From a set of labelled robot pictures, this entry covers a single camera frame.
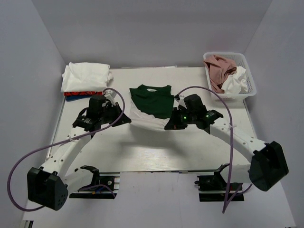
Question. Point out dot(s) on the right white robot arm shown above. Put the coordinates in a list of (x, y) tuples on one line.
[(267, 164)]

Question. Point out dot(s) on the folded blue t-shirt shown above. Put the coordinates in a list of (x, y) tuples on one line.
[(77, 97)]

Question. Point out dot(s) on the folded red t-shirt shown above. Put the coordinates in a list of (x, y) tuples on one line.
[(82, 93)]

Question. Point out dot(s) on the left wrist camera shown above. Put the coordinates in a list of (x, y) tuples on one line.
[(111, 96)]

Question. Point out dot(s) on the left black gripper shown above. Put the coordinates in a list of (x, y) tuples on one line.
[(116, 108)]

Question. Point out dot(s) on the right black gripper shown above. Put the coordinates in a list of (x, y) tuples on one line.
[(174, 123)]

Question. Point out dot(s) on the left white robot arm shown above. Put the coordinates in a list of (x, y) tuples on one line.
[(50, 185)]

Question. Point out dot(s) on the white green Charlie Brown t-shirt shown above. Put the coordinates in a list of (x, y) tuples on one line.
[(151, 107)]

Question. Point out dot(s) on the white plastic laundry basket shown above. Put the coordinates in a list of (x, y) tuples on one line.
[(240, 61)]

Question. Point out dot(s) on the pink t-shirt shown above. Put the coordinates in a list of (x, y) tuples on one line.
[(219, 68)]

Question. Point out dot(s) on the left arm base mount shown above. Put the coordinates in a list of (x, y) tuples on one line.
[(106, 187)]

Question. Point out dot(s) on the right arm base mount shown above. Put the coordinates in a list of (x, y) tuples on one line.
[(211, 188)]

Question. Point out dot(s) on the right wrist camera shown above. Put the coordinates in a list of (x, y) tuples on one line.
[(180, 100)]

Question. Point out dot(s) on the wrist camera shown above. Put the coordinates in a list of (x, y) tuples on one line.
[(111, 96), (180, 100)]

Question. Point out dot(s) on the folded white t-shirt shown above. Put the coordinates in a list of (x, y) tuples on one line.
[(86, 77)]

